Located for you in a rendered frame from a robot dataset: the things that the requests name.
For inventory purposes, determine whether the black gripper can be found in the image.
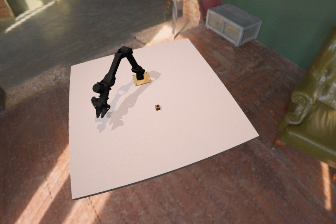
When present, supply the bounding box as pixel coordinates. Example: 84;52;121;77
93;94;111;118

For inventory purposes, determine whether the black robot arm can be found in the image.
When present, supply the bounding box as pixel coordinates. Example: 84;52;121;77
92;46;145;96

